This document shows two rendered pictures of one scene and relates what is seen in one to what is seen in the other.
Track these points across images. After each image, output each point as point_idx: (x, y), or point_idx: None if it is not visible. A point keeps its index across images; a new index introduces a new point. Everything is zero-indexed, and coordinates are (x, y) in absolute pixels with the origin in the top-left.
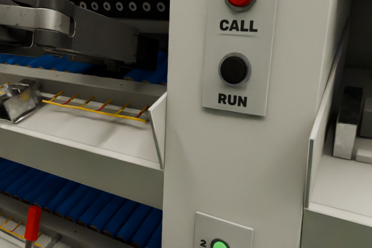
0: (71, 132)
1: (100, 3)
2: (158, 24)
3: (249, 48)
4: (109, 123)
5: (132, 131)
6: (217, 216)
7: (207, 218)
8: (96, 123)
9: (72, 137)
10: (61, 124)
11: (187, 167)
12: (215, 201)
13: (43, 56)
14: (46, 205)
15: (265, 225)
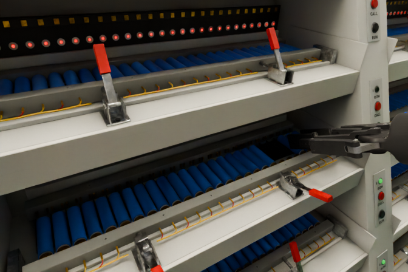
0: (324, 180)
1: None
2: (261, 123)
3: (379, 119)
4: (323, 169)
5: (334, 166)
6: (377, 172)
7: (376, 174)
8: (320, 172)
9: (329, 181)
10: (315, 181)
11: (370, 162)
12: (376, 167)
13: (241, 164)
14: (254, 257)
15: (385, 166)
